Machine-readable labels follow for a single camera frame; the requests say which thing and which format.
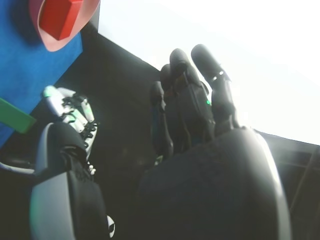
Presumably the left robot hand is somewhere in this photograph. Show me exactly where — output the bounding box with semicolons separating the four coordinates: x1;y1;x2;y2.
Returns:
29;43;293;240

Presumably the green rectangular block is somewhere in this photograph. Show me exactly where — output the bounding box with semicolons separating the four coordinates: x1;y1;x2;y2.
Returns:
0;97;38;134

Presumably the red block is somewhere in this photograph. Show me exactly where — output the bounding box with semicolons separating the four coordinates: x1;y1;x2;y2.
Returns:
38;0;84;41

